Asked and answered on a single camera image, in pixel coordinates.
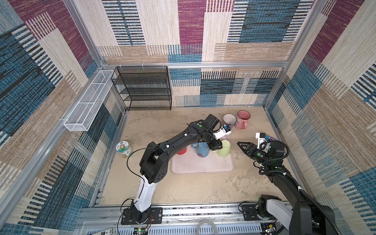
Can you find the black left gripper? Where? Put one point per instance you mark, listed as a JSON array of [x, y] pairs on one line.
[[218, 146]]

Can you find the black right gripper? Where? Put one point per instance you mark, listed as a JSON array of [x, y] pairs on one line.
[[250, 149]]

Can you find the green mug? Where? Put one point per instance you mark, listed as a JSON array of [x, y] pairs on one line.
[[226, 149]]

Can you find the pink patterned mug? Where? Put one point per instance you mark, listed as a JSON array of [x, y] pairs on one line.
[[243, 117]]

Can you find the purple mug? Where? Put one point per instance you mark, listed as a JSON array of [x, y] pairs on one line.
[[229, 120]]

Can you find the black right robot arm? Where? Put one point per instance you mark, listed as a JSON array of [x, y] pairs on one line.
[[307, 216]]

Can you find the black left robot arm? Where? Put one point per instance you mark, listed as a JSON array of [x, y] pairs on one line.
[[154, 162]]

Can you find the blue polka dot mug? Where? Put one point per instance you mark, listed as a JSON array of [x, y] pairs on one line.
[[201, 149]]

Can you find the red mug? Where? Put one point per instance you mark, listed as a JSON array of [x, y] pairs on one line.
[[183, 151]]

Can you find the white plastic tray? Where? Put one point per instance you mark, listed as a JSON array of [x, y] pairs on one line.
[[191, 163]]

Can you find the small labelled jar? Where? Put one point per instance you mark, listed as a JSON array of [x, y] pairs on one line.
[[124, 149]]

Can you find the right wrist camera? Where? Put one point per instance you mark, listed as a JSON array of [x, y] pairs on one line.
[[261, 137]]

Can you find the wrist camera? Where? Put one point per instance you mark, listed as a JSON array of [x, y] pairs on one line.
[[222, 131], [261, 137]]

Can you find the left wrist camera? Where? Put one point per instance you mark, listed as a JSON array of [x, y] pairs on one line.
[[222, 131]]

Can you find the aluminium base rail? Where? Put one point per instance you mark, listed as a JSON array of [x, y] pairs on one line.
[[177, 219]]

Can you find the black wire mesh shelf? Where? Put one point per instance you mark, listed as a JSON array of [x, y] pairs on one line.
[[143, 87]]

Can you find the white wire mesh basket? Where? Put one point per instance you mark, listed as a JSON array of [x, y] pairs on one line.
[[85, 111]]

